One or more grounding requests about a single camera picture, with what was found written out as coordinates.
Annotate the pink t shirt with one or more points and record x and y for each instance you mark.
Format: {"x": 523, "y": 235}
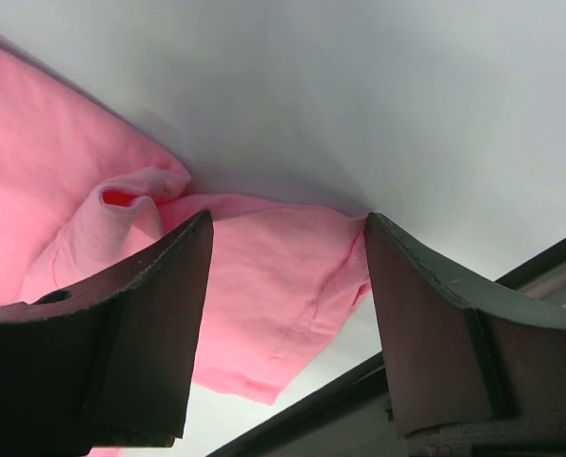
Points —
{"x": 81, "y": 190}

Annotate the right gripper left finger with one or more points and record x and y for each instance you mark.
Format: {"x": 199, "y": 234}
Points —
{"x": 108, "y": 361}

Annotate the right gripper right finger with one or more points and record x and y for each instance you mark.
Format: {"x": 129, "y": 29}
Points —
{"x": 473, "y": 368}

